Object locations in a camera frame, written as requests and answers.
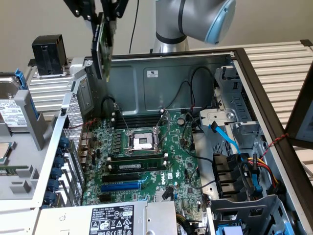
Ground green GPU with black cooler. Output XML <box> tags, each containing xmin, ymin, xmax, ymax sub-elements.
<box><xmin>90</xmin><ymin>12</ymin><xmax>117</xmax><ymax>80</ymax></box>

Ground black plastic box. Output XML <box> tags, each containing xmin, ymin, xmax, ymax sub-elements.
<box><xmin>31</xmin><ymin>34</ymin><xmax>68</xmax><ymax>77</ymax></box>

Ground open grey PC case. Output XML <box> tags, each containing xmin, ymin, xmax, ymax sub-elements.
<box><xmin>0</xmin><ymin>47</ymin><xmax>313</xmax><ymax>235</ymax></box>

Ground thin metal locking lever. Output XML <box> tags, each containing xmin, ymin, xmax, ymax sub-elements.
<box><xmin>123</xmin><ymin>146</ymin><xmax>158</xmax><ymax>155</ymax></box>
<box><xmin>113</xmin><ymin>102</ymin><xmax>132</xmax><ymax>137</ymax></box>

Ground metal socket cover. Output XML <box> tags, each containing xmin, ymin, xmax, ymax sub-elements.
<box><xmin>153</xmin><ymin>109</ymin><xmax>171</xmax><ymax>134</ymax></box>

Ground silver hard disk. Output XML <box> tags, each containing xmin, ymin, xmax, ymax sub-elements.
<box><xmin>0</xmin><ymin>75</ymin><xmax>29</xmax><ymax>134</ymax></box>

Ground silver CPU socket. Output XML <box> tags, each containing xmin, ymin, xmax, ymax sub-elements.
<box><xmin>124</xmin><ymin>128</ymin><xmax>161</xmax><ymax>156</ymax></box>

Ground silver metal drive cage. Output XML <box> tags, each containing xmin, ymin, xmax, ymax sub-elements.
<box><xmin>199</xmin><ymin>65</ymin><xmax>266</xmax><ymax>154</ymax></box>

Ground green Dell motherboard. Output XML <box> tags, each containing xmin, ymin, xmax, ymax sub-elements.
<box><xmin>82</xmin><ymin>110</ymin><xmax>208</xmax><ymax>223</ymax></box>

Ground silver CPU chip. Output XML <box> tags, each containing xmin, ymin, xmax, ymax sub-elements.
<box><xmin>0</xmin><ymin>141</ymin><xmax>12</xmax><ymax>166</ymax></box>

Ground long black expansion slot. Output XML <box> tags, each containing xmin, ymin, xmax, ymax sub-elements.
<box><xmin>101</xmin><ymin>172</ymin><xmax>140</xmax><ymax>184</ymax></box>

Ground blue expansion slot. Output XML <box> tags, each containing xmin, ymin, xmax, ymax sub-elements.
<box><xmin>101</xmin><ymin>180</ymin><xmax>142</xmax><ymax>193</ymax></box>

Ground grey parts rack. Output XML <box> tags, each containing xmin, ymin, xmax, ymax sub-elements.
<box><xmin>0</xmin><ymin>89</ymin><xmax>62</xmax><ymax>204</ymax></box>

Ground black plastic fan shroud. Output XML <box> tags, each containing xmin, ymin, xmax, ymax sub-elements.
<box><xmin>211</xmin><ymin>152</ymin><xmax>251</xmax><ymax>199</ymax></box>

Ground grey power supply unit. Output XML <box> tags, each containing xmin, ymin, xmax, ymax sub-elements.
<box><xmin>35</xmin><ymin>200</ymin><xmax>178</xmax><ymax>235</ymax></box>

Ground dark framed panel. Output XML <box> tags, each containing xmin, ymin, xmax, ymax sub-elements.
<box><xmin>284</xmin><ymin>70</ymin><xmax>313</xmax><ymax>147</ymax></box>

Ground blue plastic latch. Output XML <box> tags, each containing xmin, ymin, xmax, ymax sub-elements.
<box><xmin>251</xmin><ymin>171</ymin><xmax>263</xmax><ymax>194</ymax></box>

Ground grey disk bay cage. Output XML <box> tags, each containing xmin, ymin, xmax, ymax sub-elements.
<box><xmin>206</xmin><ymin>194</ymin><xmax>298</xmax><ymax>235</ymax></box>

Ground lilac blue plastic block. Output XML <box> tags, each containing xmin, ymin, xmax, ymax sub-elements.
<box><xmin>217</xmin><ymin>224</ymin><xmax>243</xmax><ymax>235</ymax></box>

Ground thin black hanging cable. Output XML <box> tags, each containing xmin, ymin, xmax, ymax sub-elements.
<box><xmin>129</xmin><ymin>0</ymin><xmax>140</xmax><ymax>54</ymax></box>

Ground blue disk carrier rail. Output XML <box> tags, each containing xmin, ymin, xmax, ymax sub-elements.
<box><xmin>14</xmin><ymin>68</ymin><xmax>39</xmax><ymax>118</ymax></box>

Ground thin black wire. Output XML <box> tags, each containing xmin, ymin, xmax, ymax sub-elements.
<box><xmin>190</xmin><ymin>66</ymin><xmax>217</xmax><ymax>110</ymax></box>
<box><xmin>166</xmin><ymin>80</ymin><xmax>194</xmax><ymax>110</ymax></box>
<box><xmin>181</xmin><ymin>117</ymin><xmax>214</xmax><ymax>164</ymax></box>
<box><xmin>101</xmin><ymin>96</ymin><xmax>121</xmax><ymax>120</ymax></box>

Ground red black twisted wire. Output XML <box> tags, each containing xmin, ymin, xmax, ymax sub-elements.
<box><xmin>68</xmin><ymin>119</ymin><xmax>98</xmax><ymax>157</ymax></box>
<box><xmin>259</xmin><ymin>133</ymin><xmax>290</xmax><ymax>160</ymax></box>

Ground light blue SATA wire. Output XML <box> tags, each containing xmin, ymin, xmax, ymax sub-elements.
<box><xmin>208</xmin><ymin>120</ymin><xmax>243</xmax><ymax>161</ymax></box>

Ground yellow red power wires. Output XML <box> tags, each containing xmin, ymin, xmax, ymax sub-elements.
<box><xmin>246</xmin><ymin>156</ymin><xmax>279</xmax><ymax>190</ymax></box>

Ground yellow black sleeved power cable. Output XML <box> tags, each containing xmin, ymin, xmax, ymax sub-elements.
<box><xmin>176</xmin><ymin>212</ymin><xmax>205</xmax><ymax>227</ymax></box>

